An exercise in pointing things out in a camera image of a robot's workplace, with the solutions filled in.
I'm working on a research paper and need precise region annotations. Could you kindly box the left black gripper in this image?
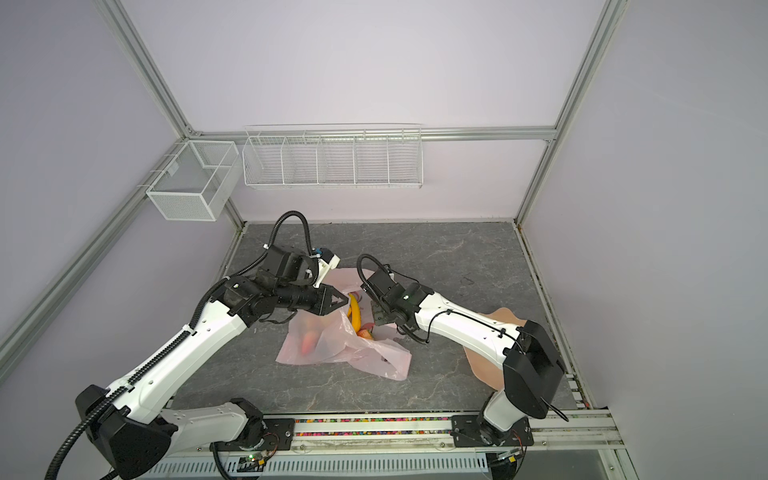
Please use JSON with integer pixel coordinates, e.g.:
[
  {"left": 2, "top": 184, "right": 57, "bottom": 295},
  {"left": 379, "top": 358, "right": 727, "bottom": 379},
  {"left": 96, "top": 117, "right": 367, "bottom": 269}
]
[{"left": 277, "top": 279, "right": 350, "bottom": 316}]

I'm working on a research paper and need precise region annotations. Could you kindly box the pink plastic bag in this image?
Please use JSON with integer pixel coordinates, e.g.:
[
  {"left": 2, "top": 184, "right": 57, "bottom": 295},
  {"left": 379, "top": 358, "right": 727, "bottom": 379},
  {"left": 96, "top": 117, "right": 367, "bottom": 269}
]
[{"left": 276, "top": 268, "right": 412, "bottom": 381}]

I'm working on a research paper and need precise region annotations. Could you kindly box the red fruit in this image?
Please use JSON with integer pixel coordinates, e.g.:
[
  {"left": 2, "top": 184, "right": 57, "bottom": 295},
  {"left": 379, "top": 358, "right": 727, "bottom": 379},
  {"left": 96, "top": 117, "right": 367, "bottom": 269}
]
[{"left": 301, "top": 330, "right": 321, "bottom": 356}]

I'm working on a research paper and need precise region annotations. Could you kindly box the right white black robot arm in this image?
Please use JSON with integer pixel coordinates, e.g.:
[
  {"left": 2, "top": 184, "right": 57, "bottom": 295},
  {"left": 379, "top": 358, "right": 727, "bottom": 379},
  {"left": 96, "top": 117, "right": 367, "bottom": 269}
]
[{"left": 356, "top": 253, "right": 566, "bottom": 446}]

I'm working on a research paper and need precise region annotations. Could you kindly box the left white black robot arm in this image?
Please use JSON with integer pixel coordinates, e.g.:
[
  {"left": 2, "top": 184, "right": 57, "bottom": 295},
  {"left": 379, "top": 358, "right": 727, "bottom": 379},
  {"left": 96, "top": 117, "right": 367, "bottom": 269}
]
[{"left": 45, "top": 210, "right": 347, "bottom": 479}]

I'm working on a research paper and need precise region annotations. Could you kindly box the beige wavy fruit plate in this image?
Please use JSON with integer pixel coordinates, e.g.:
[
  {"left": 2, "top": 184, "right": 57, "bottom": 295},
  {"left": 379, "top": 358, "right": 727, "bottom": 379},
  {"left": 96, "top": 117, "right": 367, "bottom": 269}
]
[{"left": 464, "top": 307, "right": 526, "bottom": 391}]

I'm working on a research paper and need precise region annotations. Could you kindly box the small white mesh basket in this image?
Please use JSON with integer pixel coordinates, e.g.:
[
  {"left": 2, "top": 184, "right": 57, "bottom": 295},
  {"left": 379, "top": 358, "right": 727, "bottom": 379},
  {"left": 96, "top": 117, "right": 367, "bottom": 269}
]
[{"left": 147, "top": 140, "right": 243, "bottom": 222}]

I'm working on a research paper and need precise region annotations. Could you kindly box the white vent grille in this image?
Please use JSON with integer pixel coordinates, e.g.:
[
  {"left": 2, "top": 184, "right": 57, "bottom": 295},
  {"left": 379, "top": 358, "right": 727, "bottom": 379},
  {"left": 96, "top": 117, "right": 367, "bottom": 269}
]
[{"left": 142, "top": 453, "right": 490, "bottom": 479}]

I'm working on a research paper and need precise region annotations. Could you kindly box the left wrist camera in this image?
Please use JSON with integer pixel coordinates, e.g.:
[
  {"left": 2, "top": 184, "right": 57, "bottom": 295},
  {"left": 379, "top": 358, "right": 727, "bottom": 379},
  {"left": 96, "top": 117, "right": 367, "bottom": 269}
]
[{"left": 315, "top": 247, "right": 340, "bottom": 286}]

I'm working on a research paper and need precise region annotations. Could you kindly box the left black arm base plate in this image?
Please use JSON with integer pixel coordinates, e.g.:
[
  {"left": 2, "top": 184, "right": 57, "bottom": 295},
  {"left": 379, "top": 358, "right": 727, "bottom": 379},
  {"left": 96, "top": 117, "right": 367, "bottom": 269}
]
[{"left": 217, "top": 417, "right": 296, "bottom": 452}]

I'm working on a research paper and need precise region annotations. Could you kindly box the long white wire basket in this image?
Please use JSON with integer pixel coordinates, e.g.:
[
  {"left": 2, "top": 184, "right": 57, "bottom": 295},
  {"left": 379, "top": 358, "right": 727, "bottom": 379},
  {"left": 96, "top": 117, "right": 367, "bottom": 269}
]
[{"left": 241, "top": 123, "right": 424, "bottom": 189}]

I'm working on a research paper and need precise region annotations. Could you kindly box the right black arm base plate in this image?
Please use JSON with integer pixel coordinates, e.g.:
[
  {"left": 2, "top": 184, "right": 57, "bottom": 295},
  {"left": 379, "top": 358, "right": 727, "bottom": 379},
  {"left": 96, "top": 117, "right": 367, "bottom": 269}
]
[{"left": 450, "top": 414, "right": 534, "bottom": 448}]

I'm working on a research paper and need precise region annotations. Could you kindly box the aluminium mounting rail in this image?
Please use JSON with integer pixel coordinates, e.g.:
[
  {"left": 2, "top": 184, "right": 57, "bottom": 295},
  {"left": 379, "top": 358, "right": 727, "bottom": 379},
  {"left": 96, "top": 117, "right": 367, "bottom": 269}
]
[{"left": 116, "top": 409, "right": 626, "bottom": 460}]

